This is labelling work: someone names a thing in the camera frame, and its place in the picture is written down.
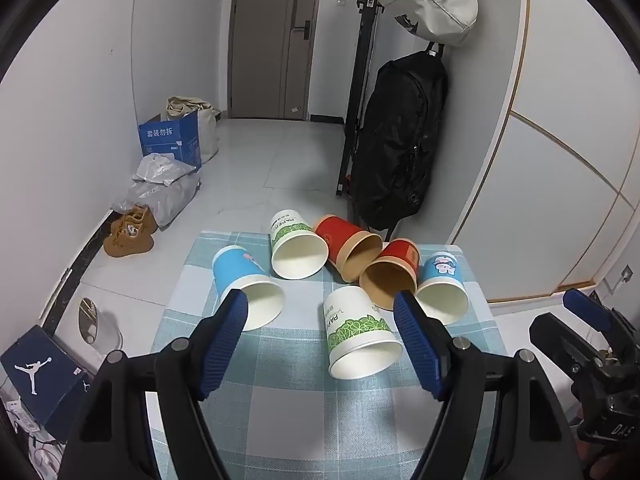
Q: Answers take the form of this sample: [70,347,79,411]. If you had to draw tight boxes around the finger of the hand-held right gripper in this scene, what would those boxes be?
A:
[529,312,603,377]
[562,288,627,333]

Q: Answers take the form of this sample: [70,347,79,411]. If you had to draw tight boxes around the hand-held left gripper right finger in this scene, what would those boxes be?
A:
[392,290,585,480]

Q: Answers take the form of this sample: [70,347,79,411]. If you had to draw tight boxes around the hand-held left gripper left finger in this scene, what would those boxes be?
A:
[59,287,249,480]

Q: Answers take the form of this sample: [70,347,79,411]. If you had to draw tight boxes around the white green leaf paper cup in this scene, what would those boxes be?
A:
[270,208,329,280]
[322,286,404,380]

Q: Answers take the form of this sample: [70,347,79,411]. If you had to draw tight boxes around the blue paper cup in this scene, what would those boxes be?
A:
[211,245,286,332]
[415,251,470,326]

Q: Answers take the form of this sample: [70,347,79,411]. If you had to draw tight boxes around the red paper cup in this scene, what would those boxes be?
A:
[314,214,384,284]
[359,238,420,311]

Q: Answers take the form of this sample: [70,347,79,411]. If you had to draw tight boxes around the person's right hand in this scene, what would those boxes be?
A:
[576,407,626,480]

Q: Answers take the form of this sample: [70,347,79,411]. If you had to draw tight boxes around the blue checked tablecloth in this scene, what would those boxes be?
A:
[150,231,507,480]

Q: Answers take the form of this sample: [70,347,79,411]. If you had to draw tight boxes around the white round mirror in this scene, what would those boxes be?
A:
[77,297,123,361]

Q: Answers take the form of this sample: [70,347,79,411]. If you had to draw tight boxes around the brown shoe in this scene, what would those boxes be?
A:
[103,230,155,259]
[110,206,160,235]

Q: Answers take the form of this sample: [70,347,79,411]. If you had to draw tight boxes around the grey plastic parcel bag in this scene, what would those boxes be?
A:
[132,152,197,186]
[111,175,202,228]

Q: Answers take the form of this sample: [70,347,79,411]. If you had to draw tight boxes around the dark blue shoebox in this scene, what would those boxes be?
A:
[0,324,93,443]

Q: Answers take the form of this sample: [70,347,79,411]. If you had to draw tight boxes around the white tote bag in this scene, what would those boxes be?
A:
[197,109,221,163]

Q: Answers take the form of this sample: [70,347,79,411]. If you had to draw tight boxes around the blue cardboard box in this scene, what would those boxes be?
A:
[138,110,202,171]

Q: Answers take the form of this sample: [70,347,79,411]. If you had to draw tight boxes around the black backpack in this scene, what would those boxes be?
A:
[350,42,449,231]

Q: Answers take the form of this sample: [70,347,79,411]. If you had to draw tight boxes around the beige cloth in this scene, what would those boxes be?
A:
[162,96,217,121]

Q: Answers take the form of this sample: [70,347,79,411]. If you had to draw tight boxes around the black folded metal rack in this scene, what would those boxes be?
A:
[336,0,386,198]

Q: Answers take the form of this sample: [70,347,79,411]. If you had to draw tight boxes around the grey door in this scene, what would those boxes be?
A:
[227,0,326,121]

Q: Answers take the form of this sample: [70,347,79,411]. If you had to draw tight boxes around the grey canvas bag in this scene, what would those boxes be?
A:
[360,0,479,48]

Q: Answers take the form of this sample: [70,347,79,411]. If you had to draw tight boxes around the white cables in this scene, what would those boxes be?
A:
[0,395,68,480]

